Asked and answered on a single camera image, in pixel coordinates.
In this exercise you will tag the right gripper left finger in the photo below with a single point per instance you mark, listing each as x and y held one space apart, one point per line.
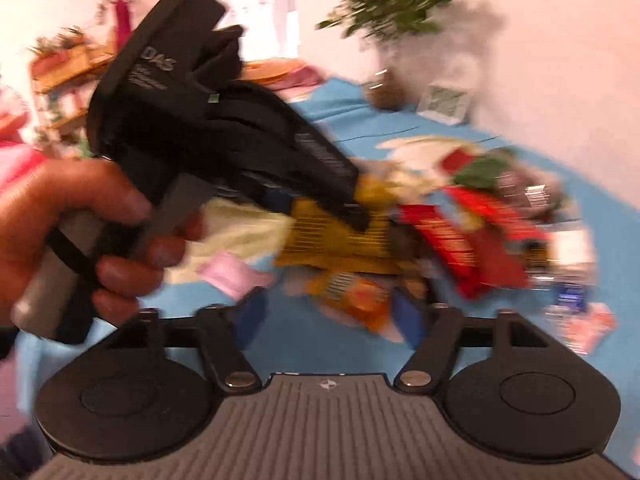
223 333

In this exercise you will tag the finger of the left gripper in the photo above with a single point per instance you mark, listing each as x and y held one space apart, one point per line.
336 198

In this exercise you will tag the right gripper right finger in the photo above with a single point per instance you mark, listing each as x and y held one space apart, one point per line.
433 332

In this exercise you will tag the yellow snack bag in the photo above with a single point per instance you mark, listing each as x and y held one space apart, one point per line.
317 239

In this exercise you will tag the orange yellow candy packet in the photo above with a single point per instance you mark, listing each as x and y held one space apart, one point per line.
355 300

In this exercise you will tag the red chocolate bar wrapper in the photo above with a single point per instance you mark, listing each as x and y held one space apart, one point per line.
488 257

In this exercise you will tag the pink strawberry candy packet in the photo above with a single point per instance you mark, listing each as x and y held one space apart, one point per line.
583 331

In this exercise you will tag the blue foil chocolate ball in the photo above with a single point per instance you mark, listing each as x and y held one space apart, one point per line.
571 297

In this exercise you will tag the white nougat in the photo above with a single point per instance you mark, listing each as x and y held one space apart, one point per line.
571 254

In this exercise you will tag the person's left hand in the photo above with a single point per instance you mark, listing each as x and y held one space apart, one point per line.
32 207

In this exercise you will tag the small pink sachet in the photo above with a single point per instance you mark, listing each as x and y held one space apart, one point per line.
232 276

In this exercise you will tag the black clothing pile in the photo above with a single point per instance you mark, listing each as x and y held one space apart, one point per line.
219 59

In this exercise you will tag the cream green snack packet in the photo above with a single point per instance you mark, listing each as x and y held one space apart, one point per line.
412 185

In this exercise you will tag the blue floral tablecloth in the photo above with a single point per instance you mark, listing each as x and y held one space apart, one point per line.
299 338

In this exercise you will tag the green plastic basket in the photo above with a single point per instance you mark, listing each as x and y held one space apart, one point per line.
246 231

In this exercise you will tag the wooden shelf with plants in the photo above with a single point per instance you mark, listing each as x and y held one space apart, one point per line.
63 73

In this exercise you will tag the white digital clock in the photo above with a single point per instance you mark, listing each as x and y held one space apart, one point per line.
444 104

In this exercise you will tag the green red clear snack bag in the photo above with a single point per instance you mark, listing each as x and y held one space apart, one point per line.
530 191

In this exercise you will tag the potted plant in glass vase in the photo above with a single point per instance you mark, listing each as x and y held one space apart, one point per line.
384 23

